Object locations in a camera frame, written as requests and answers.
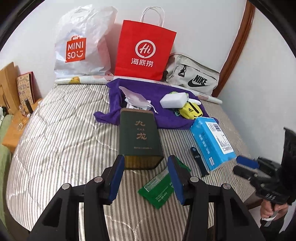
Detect black watch strap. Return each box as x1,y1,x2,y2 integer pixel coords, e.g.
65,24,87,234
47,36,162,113
190,146,211,178

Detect green sachet packet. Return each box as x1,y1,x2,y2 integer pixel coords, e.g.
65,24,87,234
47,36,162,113
138,167,175,209

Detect yellow Adidas pouch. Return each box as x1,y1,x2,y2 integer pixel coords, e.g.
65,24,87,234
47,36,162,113
179,102,203,120

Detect translucent drawstring pouch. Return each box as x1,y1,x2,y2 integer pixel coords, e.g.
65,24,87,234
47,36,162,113
118,86,158,113

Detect white sponge block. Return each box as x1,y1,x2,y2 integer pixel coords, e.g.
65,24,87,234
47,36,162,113
159,92,189,109

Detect white and green socks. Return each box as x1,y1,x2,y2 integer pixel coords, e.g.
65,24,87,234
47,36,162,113
173,98,202,116

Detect person's right hand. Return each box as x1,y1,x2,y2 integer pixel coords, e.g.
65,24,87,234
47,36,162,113
260,199,289,220

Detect dark green tea tin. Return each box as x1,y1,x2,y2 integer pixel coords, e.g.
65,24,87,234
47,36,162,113
118,108,164,170

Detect blue tissue pack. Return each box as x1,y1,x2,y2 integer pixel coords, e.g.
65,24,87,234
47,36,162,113
190,117,236,171

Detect striped mattress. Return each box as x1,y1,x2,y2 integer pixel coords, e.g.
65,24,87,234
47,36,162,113
5,83,256,241

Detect rolled patterned paper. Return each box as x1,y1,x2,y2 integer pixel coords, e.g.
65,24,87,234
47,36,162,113
54,75,223,104

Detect purple towel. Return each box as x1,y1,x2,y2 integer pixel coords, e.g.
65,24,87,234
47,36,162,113
93,78,219,130

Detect grey Nike bag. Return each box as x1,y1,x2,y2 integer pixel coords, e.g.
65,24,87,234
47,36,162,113
166,53,220,95

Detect wooden nightstand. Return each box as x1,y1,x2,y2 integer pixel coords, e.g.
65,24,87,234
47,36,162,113
2,110,29,154

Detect red Haidilao paper bag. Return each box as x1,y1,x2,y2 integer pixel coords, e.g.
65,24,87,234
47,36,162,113
114,6,177,81

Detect brown patterned book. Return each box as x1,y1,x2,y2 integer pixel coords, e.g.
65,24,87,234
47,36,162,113
16,72,35,104

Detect white Miniso plastic bag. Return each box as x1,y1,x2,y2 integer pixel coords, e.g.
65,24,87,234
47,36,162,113
54,4,117,78

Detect wooden headboard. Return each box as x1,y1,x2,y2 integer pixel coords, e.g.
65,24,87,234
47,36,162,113
0,62,20,114

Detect brown door frame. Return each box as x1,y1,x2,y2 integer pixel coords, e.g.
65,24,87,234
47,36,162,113
212,1,255,97

